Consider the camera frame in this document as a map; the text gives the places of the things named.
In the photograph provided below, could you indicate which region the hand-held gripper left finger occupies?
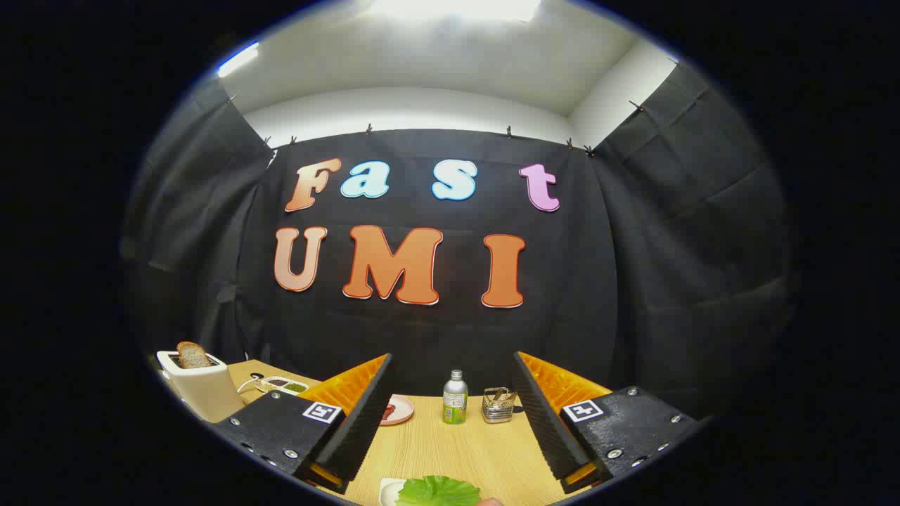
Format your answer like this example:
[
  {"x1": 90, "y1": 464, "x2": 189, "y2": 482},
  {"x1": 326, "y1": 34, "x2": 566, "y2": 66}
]
[{"x1": 211, "y1": 353, "x2": 393, "y2": 495}]

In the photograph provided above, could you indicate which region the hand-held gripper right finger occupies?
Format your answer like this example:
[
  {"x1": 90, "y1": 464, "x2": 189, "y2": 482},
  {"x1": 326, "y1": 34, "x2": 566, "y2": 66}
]
[{"x1": 512, "y1": 351, "x2": 700, "y2": 495}]

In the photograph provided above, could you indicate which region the green lettuce leaf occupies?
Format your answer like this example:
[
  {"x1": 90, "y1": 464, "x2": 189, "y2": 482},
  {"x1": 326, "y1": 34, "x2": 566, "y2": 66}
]
[{"x1": 396, "y1": 476, "x2": 483, "y2": 506}]

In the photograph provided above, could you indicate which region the toasted bread slice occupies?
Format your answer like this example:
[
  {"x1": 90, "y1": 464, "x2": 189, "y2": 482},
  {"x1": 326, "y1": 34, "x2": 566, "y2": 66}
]
[{"x1": 176, "y1": 342, "x2": 210, "y2": 369}]

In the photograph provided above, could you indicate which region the pink round plate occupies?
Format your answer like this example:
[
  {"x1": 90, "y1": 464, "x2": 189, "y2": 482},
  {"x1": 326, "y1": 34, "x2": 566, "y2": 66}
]
[{"x1": 380, "y1": 394, "x2": 414, "y2": 427}]

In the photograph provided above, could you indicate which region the white compartment dish with beans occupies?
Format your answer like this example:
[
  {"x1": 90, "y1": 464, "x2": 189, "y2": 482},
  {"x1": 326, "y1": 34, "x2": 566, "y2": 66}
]
[{"x1": 255, "y1": 376, "x2": 309, "y2": 396}]

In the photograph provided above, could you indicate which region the silver green drink bottle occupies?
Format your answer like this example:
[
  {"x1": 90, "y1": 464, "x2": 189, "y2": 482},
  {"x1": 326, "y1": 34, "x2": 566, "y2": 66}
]
[{"x1": 442, "y1": 370, "x2": 469, "y2": 424}]

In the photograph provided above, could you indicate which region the black backdrop cloth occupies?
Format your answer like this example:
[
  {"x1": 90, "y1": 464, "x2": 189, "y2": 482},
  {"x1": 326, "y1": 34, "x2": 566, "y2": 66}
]
[{"x1": 120, "y1": 63, "x2": 799, "y2": 429}]

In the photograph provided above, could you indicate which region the white toaster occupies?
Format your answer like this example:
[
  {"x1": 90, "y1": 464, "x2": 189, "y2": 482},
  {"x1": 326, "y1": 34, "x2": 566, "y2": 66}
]
[{"x1": 156, "y1": 350, "x2": 245, "y2": 424}]

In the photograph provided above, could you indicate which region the ceiling light strip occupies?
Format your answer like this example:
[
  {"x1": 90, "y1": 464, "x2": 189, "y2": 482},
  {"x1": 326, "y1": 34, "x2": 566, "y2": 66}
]
[{"x1": 217, "y1": 42, "x2": 260, "y2": 79}]

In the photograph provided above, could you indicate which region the ceiling light panel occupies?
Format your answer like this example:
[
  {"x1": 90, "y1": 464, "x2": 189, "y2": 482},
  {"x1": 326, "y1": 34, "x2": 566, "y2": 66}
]
[{"x1": 366, "y1": 0, "x2": 542, "y2": 23}]

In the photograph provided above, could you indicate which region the metal wire basket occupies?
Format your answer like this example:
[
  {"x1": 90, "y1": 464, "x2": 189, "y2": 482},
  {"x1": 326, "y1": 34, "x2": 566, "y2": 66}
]
[{"x1": 482, "y1": 387, "x2": 518, "y2": 424}]

